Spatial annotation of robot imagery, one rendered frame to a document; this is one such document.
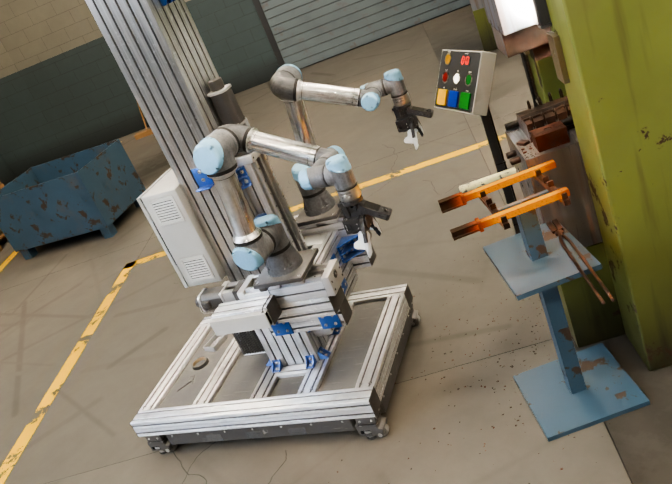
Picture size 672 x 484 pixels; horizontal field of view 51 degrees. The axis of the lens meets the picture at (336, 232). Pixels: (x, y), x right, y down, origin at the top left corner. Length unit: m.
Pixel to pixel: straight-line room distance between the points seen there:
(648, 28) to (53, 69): 10.26
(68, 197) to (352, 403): 4.71
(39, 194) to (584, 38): 5.82
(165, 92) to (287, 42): 8.03
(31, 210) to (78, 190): 0.63
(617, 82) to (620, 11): 0.22
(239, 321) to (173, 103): 0.90
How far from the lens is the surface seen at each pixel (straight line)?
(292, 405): 3.13
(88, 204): 7.07
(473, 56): 3.33
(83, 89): 11.79
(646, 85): 2.52
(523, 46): 2.79
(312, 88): 3.03
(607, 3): 2.41
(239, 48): 11.00
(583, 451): 2.81
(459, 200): 2.60
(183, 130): 2.90
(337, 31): 10.76
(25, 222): 7.61
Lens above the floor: 2.01
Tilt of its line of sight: 24 degrees down
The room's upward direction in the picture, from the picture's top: 23 degrees counter-clockwise
